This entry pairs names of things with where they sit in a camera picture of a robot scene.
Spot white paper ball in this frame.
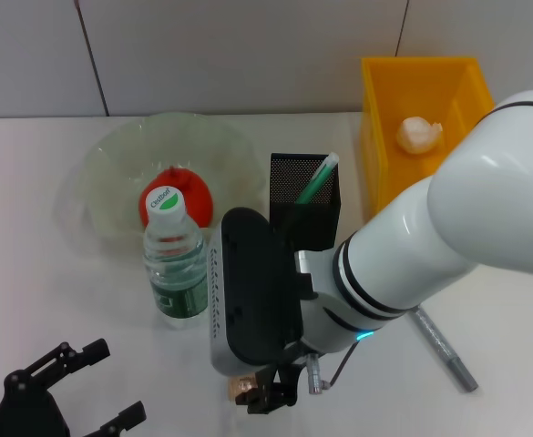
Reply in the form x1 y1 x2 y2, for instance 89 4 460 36
395 116 445 156

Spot beige eraser with barcode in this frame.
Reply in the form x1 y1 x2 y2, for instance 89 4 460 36
227 375 259 405

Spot black mesh pen holder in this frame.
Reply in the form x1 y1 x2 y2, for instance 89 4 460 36
269 152 342 252

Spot yellow plastic bin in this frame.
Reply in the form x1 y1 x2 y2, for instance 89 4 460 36
360 55 497 220

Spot grey marker pen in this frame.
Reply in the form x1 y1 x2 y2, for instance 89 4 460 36
409 305 480 392

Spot green utility knife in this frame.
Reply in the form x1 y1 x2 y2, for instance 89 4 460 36
296 152 340 206

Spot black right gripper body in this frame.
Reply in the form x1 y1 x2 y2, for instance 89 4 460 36
270 353 304 407

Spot green glass fruit plate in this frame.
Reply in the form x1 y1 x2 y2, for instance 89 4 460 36
77 113 267 250

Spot right arm cable with connector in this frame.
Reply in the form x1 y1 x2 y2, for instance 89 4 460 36
305 339 363 396

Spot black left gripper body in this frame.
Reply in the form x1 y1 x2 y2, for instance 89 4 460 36
0 368 71 437

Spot clear plastic water bottle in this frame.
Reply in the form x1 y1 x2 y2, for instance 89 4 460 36
142 187 215 331

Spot red-orange fruit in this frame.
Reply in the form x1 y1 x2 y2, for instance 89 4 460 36
138 166 214 229

